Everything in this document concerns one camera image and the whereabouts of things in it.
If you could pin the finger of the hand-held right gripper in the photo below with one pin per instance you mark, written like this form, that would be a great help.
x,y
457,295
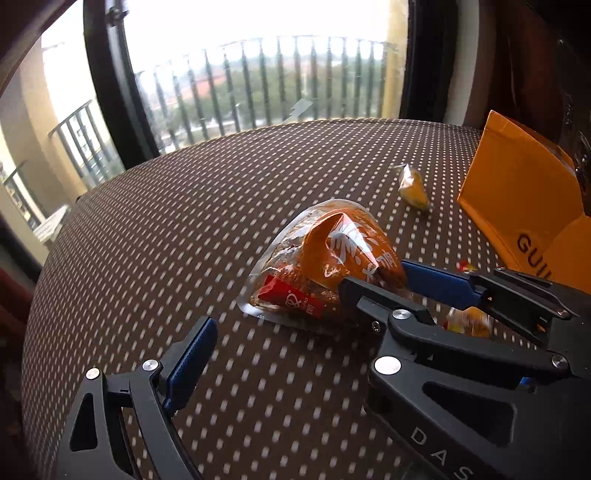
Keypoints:
x,y
438,281
415,397

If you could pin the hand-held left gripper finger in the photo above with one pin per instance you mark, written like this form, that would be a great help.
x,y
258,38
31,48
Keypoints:
x,y
189,360

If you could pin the orange cardboard box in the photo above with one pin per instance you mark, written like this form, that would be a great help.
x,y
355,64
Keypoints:
x,y
508,194

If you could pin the orange clear-edged snack bag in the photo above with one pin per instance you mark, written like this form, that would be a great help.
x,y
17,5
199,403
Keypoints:
x,y
323,240

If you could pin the small red yellow wrapped snack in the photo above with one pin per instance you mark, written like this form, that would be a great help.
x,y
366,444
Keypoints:
x,y
467,266

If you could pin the small yellow orange wrapped snack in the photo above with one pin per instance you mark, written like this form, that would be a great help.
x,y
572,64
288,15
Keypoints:
x,y
468,323

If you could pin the brown polka-dot tablecloth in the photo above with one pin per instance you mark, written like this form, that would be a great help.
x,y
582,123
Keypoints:
x,y
184,230

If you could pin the reddish brown curtain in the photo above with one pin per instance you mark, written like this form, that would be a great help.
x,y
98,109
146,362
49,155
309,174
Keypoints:
x,y
11,300

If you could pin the white plastic object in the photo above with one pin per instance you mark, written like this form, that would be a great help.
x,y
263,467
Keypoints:
x,y
51,226

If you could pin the dark brown curtain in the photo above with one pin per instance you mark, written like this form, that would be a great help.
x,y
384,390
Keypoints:
x,y
508,55

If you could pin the metal balcony railing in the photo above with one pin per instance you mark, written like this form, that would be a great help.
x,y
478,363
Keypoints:
x,y
258,83

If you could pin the black window frame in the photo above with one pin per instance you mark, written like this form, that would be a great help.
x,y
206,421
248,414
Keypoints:
x,y
115,92

